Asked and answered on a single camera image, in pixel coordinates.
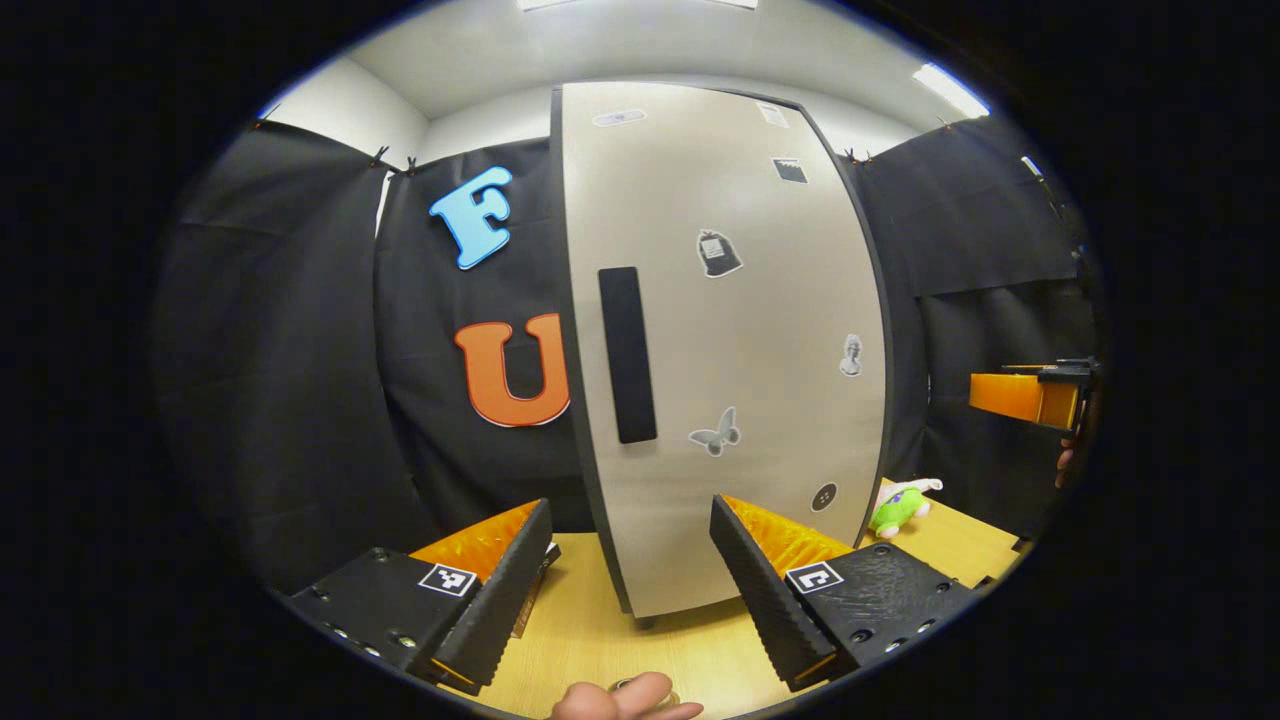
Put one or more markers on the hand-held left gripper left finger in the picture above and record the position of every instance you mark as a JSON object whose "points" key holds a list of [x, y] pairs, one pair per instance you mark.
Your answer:
{"points": [[500, 590]]}

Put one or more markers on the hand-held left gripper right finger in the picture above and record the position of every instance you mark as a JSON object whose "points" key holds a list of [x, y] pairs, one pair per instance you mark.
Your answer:
{"points": [[760, 590]]}

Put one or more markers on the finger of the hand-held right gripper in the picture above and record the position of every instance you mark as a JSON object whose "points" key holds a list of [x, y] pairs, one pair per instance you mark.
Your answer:
{"points": [[1020, 398]]}

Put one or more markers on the dark grey cabinet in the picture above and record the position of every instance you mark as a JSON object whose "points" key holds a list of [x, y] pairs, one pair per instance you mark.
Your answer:
{"points": [[606, 540]]}

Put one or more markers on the grey bottle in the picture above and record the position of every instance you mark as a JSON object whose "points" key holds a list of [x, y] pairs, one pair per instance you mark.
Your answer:
{"points": [[624, 685]]}

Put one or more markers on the light grey cabinet door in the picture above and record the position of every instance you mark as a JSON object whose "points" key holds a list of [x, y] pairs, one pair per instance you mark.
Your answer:
{"points": [[750, 380]]}

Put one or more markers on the green and pink plush toy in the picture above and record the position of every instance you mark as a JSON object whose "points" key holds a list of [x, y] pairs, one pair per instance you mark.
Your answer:
{"points": [[898, 508]]}

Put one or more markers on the ceiling light panel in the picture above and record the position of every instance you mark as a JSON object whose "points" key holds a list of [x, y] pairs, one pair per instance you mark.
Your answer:
{"points": [[950, 90]]}

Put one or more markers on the black backdrop cloth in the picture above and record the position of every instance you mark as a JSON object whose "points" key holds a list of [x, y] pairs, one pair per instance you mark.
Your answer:
{"points": [[280, 350]]}

